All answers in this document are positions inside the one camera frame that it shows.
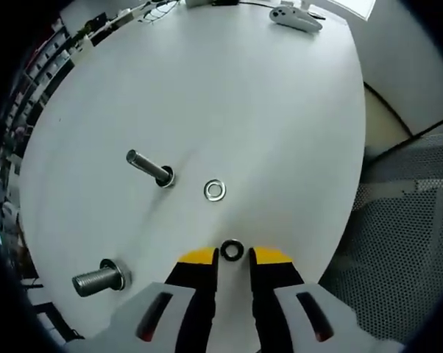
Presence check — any large threaded steel stud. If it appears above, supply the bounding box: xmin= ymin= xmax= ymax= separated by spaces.
xmin=71 ymin=258 xmax=132 ymax=298

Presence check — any grey mesh chair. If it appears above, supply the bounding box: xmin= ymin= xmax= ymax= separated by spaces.
xmin=316 ymin=132 xmax=443 ymax=343

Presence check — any black ring washer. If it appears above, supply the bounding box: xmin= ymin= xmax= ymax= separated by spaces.
xmin=220 ymin=239 xmax=245 ymax=263

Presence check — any small threaded steel stud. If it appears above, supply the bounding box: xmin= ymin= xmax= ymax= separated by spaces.
xmin=125 ymin=148 xmax=177 ymax=189

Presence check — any large steel washer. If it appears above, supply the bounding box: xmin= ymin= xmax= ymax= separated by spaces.
xmin=99 ymin=258 xmax=132 ymax=292

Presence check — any white handheld controller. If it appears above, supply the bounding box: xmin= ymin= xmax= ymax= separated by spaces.
xmin=269 ymin=4 xmax=324 ymax=34

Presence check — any white storage shelf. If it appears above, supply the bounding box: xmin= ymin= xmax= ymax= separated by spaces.
xmin=0 ymin=18 xmax=79 ymax=159

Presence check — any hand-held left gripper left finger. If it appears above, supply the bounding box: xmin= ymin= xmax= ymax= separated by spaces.
xmin=107 ymin=246 xmax=220 ymax=353

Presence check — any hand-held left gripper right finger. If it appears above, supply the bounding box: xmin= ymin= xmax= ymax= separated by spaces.
xmin=247 ymin=246 xmax=401 ymax=353

